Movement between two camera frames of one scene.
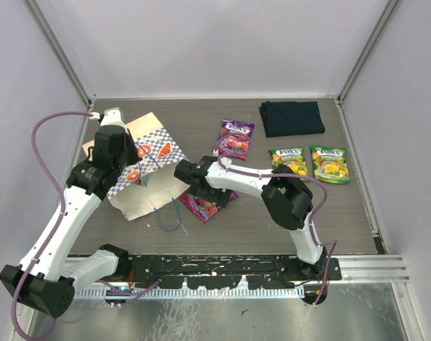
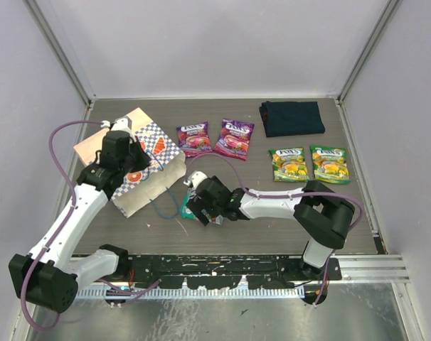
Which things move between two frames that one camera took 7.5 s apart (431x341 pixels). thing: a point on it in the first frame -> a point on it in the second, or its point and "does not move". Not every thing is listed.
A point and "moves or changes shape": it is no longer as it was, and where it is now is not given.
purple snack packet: [203, 209] moves or changes shape
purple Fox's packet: [234, 138] does not move
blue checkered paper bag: [143, 184] does not move
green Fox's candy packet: [330, 164] does not move
